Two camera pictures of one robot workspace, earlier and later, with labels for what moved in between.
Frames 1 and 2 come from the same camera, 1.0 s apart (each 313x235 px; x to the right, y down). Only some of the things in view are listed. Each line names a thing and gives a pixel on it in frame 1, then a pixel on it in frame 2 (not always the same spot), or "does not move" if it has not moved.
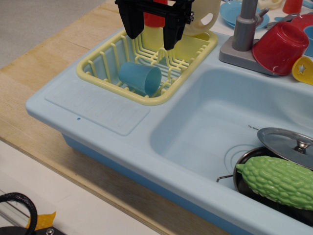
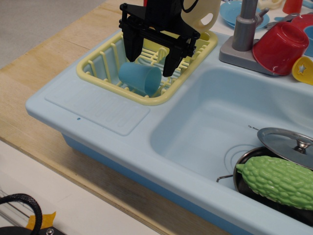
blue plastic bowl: [308, 30] does not move
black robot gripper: [183, 8] → [161, 21]
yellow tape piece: [39, 222] does not move
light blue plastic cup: [144, 79] does not move
